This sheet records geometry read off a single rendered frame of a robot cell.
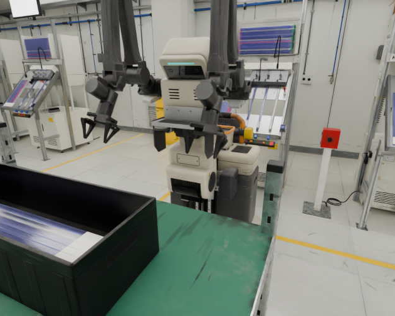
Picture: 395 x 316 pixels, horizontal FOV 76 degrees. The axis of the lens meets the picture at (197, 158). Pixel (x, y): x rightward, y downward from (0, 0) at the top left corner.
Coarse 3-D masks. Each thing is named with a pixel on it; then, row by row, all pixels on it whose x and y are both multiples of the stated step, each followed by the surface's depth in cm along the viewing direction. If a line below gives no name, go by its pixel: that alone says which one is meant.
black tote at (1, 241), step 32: (0, 192) 61; (32, 192) 56; (64, 192) 51; (96, 192) 47; (128, 192) 44; (96, 224) 50; (128, 224) 36; (0, 256) 34; (32, 256) 30; (96, 256) 31; (128, 256) 37; (0, 288) 37; (32, 288) 33; (64, 288) 30; (96, 288) 32
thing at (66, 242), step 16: (0, 208) 52; (0, 224) 46; (16, 224) 46; (32, 224) 46; (48, 224) 46; (64, 224) 46; (16, 240) 42; (32, 240) 42; (48, 240) 42; (64, 240) 42; (80, 240) 42; (96, 240) 42; (64, 256) 38
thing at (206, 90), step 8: (208, 80) 75; (200, 88) 75; (208, 88) 74; (216, 88) 80; (224, 88) 81; (200, 96) 75; (208, 96) 74; (216, 96) 77; (224, 96) 85; (208, 104) 77
